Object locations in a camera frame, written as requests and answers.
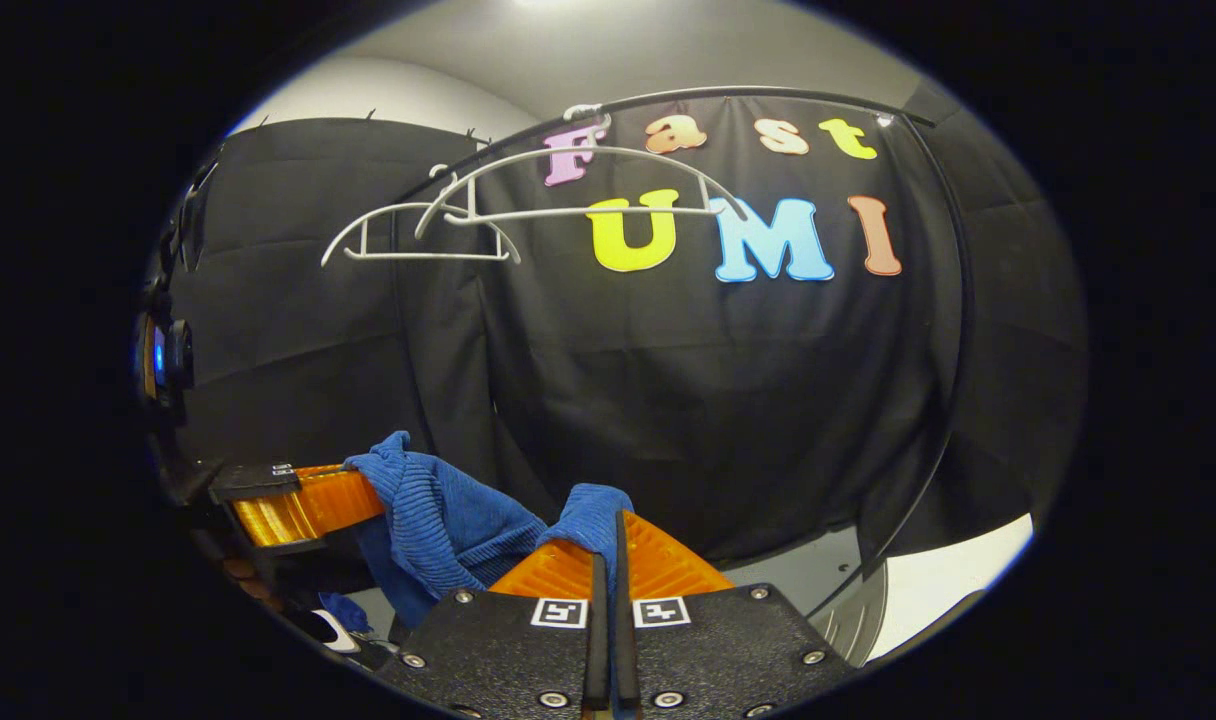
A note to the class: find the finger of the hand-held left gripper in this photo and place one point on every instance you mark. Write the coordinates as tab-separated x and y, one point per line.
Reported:
308	505
318	565

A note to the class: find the grey ribbed panel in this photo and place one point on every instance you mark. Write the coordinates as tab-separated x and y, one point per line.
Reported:
853	610

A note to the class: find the white clothes hanger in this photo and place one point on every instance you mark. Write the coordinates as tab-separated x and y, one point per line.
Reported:
428	256
568	212

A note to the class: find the black clothes rack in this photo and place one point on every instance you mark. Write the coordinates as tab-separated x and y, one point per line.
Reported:
768	90

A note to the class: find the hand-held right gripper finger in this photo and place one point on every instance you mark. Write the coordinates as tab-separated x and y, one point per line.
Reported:
600	640
622	620

